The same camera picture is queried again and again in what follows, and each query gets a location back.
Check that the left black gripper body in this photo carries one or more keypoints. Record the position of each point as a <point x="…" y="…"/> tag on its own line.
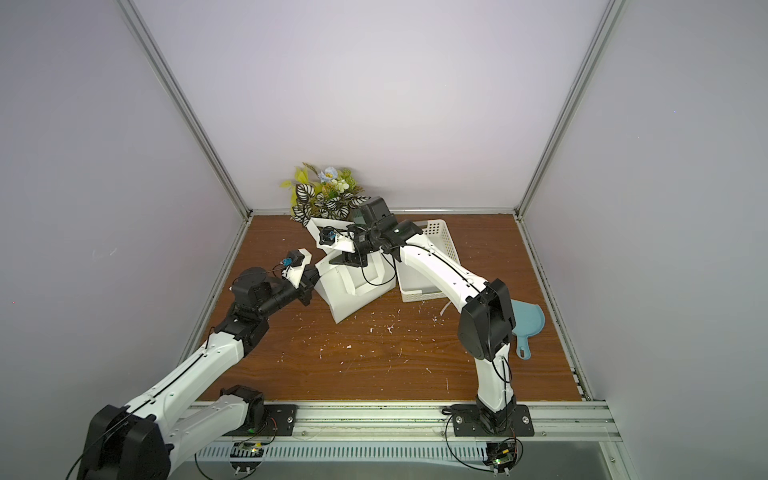
<point x="280" y="296"/>

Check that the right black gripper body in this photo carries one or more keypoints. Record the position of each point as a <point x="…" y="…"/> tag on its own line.
<point x="352" y="258"/>

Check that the white insulated delivery bag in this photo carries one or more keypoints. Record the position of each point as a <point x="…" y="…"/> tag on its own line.
<point x="347" y="289"/>

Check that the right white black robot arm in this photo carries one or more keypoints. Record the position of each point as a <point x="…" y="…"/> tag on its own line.
<point x="486" y="320"/>

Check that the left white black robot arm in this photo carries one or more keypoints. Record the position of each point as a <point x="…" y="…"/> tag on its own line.
<point x="151" y="435"/>

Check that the artificial potted plant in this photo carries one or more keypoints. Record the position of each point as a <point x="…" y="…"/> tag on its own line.
<point x="326" y="193"/>

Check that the white perforated plastic basket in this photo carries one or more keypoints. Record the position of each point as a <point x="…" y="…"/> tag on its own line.
<point x="416" y="279"/>

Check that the white sealing strip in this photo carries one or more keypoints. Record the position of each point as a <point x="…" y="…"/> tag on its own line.
<point x="444" y="308"/>

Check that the left small circuit board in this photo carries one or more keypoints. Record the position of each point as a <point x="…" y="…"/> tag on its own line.
<point x="246" y="457"/>

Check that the small circuit board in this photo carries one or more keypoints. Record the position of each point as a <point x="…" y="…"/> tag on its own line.
<point x="246" y="457"/>
<point x="502" y="457"/>

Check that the teal plastic scoop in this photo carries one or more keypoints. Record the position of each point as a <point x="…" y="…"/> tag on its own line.
<point x="529" y="322"/>

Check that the right small circuit board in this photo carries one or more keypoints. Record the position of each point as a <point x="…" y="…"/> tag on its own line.
<point x="502" y="457"/>

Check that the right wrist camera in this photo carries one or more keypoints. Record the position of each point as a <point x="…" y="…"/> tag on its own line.
<point x="334" y="239"/>

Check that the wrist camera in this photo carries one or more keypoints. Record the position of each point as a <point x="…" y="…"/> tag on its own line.
<point x="334" y="239"/>
<point x="294" y="264"/>

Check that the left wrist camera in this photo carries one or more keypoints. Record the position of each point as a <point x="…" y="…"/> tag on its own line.
<point x="294" y="264"/>

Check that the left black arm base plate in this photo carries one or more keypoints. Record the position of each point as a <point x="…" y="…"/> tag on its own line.
<point x="274" y="420"/>

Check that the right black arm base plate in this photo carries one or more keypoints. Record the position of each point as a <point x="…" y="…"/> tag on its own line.
<point x="473" y="420"/>

